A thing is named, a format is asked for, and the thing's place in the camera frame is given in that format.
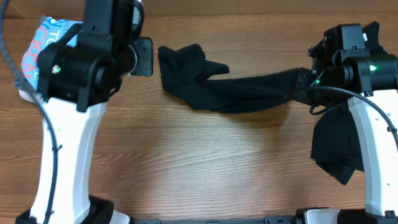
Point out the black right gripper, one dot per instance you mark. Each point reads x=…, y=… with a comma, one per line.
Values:
x=303, y=75

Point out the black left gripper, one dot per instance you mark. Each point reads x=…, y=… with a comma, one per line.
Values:
x=144, y=48

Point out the plain black t-shirt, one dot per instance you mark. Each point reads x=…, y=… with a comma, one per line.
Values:
x=186, y=73

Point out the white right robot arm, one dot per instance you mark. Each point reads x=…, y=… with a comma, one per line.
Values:
x=368, y=83

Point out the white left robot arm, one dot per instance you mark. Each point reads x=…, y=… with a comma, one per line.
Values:
x=73, y=69

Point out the black hydrogen logo shirt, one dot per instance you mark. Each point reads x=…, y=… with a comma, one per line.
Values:
x=335, y=145

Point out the light blue printed t-shirt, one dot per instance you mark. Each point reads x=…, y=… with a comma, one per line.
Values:
x=49, y=30

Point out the white folded garment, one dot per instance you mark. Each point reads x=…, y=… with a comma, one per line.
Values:
x=25, y=96

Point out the grey folded garment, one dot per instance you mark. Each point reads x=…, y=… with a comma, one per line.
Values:
x=17, y=83

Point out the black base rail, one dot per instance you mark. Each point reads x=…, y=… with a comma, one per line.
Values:
x=281, y=219

